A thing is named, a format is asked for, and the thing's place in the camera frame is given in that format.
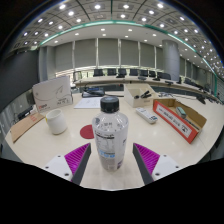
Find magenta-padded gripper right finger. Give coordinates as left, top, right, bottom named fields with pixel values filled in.
left=131, top=142, right=184, bottom=186

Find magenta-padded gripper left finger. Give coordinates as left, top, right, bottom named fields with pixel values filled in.
left=41, top=142, right=92, bottom=186

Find clear plastic bottle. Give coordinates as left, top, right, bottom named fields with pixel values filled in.
left=91, top=95, right=130, bottom=173

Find flat round red coaster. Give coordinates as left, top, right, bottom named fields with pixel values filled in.
left=79, top=124, right=96, bottom=140

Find white remote control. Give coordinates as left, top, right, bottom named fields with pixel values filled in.
left=134, top=106, right=159, bottom=125

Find open red-edged cardboard box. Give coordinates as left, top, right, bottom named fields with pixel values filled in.
left=152, top=97, right=208, bottom=145

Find white printed paper sheet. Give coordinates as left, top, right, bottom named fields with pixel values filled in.
left=73, top=96, right=103, bottom=110

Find grey-green eraser block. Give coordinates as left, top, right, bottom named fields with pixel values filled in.
left=175, top=106, right=188, bottom=119

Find open white cardboard box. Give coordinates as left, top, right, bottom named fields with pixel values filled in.
left=123, top=83, right=160, bottom=109

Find brown paper envelope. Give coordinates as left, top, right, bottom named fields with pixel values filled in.
left=9, top=112, right=46, bottom=144

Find small black tool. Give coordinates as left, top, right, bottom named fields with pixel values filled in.
left=133, top=90, right=153, bottom=100

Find white cardboard paper box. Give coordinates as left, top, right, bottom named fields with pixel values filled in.
left=32, top=75, right=74, bottom=114

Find single black office chair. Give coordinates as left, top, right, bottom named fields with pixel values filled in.
left=72, top=70, right=84, bottom=83

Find long curved conference desk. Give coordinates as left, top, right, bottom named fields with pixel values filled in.
left=73, top=75, right=223, bottom=104

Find ceiling lights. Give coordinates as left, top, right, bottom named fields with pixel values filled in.
left=19, top=1, right=224, bottom=78

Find white mug with yellow handle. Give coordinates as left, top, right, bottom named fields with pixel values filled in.
left=45, top=108, right=68, bottom=136

